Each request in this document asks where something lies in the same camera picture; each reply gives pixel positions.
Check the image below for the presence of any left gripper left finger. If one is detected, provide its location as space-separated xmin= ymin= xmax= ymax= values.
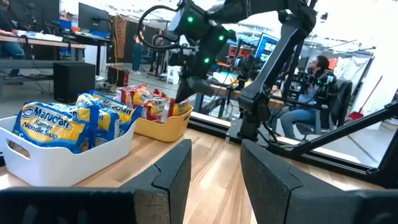
xmin=0 ymin=139 xmax=193 ymax=224

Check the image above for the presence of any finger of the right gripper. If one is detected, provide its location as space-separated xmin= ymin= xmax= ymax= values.
xmin=194 ymin=79 xmax=216 ymax=96
xmin=175 ymin=77 xmax=200 ymax=104

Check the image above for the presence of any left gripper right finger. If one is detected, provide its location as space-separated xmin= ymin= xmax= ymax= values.
xmin=241 ymin=139 xmax=398 ymax=224

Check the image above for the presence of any dark red Maruchan ramen pack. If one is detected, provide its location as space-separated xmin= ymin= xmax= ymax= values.
xmin=130 ymin=86 xmax=154 ymax=108
xmin=116 ymin=83 xmax=135 ymax=106
xmin=142 ymin=89 xmax=171 ymax=124
xmin=169 ymin=98 xmax=192 ymax=118

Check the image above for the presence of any blue Maruchan ramen pack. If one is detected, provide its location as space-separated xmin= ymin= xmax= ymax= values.
xmin=76 ymin=92 xmax=103 ymax=149
xmin=98 ymin=108 xmax=121 ymax=146
xmin=89 ymin=90 xmax=144 ymax=136
xmin=12 ymin=101 xmax=91 ymax=155

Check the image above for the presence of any wooden top desk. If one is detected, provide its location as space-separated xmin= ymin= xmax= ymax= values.
xmin=194 ymin=83 xmax=285 ymax=119
xmin=0 ymin=34 xmax=87 ymax=63

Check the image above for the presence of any yellow-orange plastic bin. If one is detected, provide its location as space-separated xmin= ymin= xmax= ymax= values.
xmin=134 ymin=105 xmax=194 ymax=143

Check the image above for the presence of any person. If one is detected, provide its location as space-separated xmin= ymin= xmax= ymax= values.
xmin=0 ymin=0 xmax=26 ymax=60
xmin=132 ymin=29 xmax=144 ymax=75
xmin=273 ymin=55 xmax=338 ymax=141

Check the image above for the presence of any lit computer monitor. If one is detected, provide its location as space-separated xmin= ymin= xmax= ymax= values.
xmin=254 ymin=32 xmax=280 ymax=62

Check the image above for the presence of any black and red device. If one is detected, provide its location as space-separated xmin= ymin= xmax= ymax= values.
xmin=107 ymin=65 xmax=130 ymax=87

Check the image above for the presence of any brown hanging cloth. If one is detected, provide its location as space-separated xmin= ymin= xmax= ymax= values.
xmin=111 ymin=15 xmax=128 ymax=60

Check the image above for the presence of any white plastic bin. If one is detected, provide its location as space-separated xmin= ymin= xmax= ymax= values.
xmin=0 ymin=114 xmax=138 ymax=187

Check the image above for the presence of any black speaker box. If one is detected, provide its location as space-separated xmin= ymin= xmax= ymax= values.
xmin=53 ymin=62 xmax=96 ymax=104

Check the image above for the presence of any black office chair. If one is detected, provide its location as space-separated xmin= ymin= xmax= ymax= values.
xmin=295 ymin=79 xmax=354 ymax=141

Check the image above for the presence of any black computer monitor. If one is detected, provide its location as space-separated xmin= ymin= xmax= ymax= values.
xmin=77 ymin=2 xmax=110 ymax=32

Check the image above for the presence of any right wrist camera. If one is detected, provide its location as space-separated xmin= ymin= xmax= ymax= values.
xmin=167 ymin=51 xmax=191 ymax=68

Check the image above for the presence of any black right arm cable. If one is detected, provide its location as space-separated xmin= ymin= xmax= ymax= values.
xmin=136 ymin=4 xmax=184 ymax=50

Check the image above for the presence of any black aluminium table frame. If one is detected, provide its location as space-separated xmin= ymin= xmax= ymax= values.
xmin=188 ymin=102 xmax=398 ymax=189

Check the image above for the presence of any red dustpan with handle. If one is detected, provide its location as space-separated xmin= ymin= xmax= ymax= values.
xmin=347 ymin=75 xmax=384 ymax=121

